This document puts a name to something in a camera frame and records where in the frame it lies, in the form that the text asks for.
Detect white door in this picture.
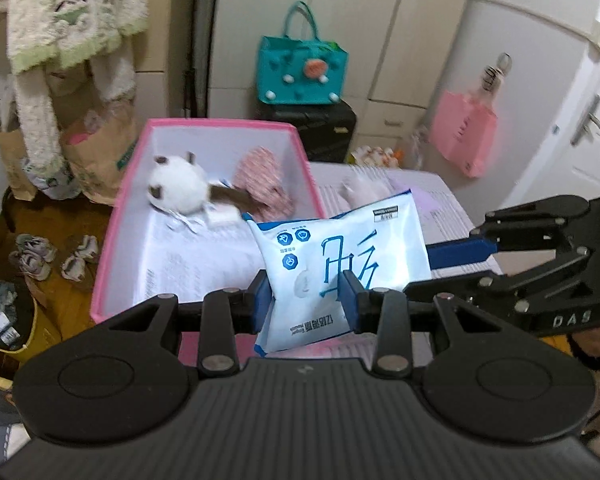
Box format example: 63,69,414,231
510,0,600,201

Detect pink cardboard box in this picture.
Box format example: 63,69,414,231
90,117,328,356

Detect white tissue packet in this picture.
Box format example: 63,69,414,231
202,202,238,226

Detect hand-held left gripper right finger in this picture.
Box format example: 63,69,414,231
339,269,518,376

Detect small colourful gift bag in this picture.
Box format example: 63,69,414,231
352,145,403,168

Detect teal tote bag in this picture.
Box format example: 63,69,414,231
257,1,348,106

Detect pink floral cloth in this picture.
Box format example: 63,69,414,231
232,146,296,221

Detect tall beige cabinet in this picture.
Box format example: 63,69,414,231
130,0,221,121

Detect pink gift bag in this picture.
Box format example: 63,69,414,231
427,89,498,178

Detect clear plastic bag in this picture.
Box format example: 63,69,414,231
407,127,431,171

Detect blue wet wipes packet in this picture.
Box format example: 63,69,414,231
242,189,433,353

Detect hanging hair ties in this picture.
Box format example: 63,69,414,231
480,52,513,93

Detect light wood wardrobe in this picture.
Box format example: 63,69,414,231
207,0,481,151

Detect printed blanket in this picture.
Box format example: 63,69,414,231
0,367,31,461

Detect silver door handle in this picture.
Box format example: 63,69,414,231
572,94,600,143

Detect brown paper bag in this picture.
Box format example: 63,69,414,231
0,125,36,201
62,102,143,206

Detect fluffy white green robe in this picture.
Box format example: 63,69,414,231
0,0,148,198

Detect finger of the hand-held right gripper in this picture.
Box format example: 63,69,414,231
402,246,592,331
425,194,592,269

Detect black suitcase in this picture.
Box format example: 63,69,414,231
255,100,357,163

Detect yellow bin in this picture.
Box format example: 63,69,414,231
0,282,63,363

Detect white plush toy brown tail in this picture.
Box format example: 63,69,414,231
146,151,261,216

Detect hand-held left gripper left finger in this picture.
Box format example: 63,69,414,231
87,275,272,376

